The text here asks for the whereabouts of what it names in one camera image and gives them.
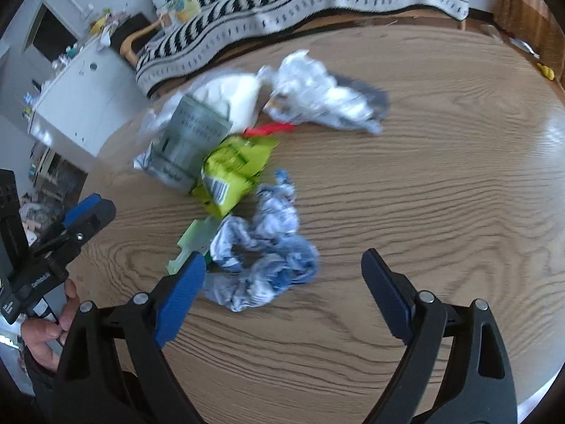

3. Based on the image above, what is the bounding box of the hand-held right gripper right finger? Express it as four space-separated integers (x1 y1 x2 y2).
361 248 518 424

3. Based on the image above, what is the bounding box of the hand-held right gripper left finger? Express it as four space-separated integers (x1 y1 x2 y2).
53 251 208 424

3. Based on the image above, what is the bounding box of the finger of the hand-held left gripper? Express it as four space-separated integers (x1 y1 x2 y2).
33 199 116 270
44 193 101 248

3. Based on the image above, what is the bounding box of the white paper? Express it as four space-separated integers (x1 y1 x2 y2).
190 73 261 133

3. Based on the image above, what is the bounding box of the person's left forearm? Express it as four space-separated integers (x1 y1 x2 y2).
24 344 60 424

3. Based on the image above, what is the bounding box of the person's left hand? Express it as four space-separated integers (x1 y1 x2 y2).
20 277 80 372

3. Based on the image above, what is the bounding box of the low shelf with clutter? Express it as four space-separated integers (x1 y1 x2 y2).
29 141 89 213

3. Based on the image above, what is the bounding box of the light green plastic piece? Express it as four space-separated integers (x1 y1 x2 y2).
167 217 221 275

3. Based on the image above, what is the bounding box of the blue white crumpled wrapper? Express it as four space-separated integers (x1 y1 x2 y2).
203 169 319 313

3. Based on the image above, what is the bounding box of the white cabinet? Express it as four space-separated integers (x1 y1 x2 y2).
26 46 151 157

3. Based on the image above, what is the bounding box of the grey-green foil packet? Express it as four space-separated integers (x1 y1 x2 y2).
135 93 234 193

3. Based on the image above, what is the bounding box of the yellow-green snack packet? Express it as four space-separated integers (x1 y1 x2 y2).
191 135 280 219

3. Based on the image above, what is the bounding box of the dark framed screen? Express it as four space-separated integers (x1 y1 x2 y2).
24 2 80 65

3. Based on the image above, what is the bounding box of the wooden chair armrest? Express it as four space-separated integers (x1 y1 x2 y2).
120 20 162 69

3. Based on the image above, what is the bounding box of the red candy wrapper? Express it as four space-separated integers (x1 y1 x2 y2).
243 123 296 139

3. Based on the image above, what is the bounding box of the yellow toy on cabinet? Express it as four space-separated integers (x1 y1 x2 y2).
88 13 109 36

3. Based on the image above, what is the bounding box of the colourful picture book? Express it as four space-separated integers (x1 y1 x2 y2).
165 0 201 27

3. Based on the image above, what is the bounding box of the white crumpled plastic bag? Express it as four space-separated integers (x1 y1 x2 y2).
258 49 391 135

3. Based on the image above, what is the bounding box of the black white striped blanket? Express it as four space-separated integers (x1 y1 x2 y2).
135 0 469 95

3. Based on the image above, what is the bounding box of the white paper scrap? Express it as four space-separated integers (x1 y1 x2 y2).
507 35 540 59

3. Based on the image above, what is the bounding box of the wooden cabinet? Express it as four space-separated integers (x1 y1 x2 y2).
494 0 565 84

